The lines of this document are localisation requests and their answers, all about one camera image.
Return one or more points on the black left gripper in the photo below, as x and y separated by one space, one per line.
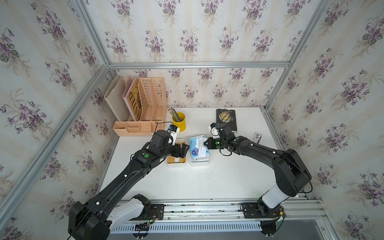
182 153

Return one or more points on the white tissue box base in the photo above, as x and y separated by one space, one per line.
199 163

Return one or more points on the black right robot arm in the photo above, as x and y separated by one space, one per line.
290 172

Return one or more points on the white bamboo tissue box lid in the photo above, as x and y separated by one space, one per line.
173 162

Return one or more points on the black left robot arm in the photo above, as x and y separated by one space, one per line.
95 219

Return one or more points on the blue tissue paper pack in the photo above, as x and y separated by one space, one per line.
199 151

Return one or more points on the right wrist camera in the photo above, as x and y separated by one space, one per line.
213 130

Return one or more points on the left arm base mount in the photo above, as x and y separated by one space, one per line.
151 212

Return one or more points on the brown book in organizer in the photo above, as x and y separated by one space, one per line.
131 96

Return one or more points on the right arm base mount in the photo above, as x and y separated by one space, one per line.
259 210

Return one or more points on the toothpaste tube box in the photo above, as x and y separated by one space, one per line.
257 138

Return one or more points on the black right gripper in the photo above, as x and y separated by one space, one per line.
209 144

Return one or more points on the yellow pen cup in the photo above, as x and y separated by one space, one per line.
180 122

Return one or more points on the pink desk file organizer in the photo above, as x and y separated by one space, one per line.
154 106

